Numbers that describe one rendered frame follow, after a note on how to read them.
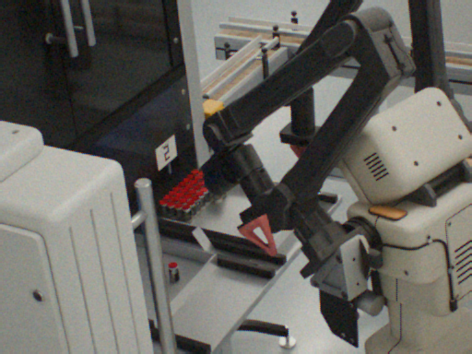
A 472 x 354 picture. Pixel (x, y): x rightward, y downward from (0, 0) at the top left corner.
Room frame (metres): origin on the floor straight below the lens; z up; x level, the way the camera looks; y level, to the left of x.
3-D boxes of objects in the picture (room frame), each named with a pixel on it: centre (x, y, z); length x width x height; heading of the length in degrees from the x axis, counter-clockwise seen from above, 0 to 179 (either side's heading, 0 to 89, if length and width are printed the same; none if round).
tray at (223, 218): (2.06, 0.00, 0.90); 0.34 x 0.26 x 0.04; 58
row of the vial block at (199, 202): (2.11, 0.07, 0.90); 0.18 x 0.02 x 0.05; 148
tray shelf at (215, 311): (1.93, 0.11, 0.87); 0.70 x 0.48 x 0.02; 147
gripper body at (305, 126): (2.02, -0.19, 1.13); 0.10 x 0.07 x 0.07; 57
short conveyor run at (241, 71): (2.70, 0.00, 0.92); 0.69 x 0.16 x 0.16; 147
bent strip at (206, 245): (1.88, 0.03, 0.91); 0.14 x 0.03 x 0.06; 57
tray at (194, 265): (1.83, 0.26, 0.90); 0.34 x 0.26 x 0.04; 57
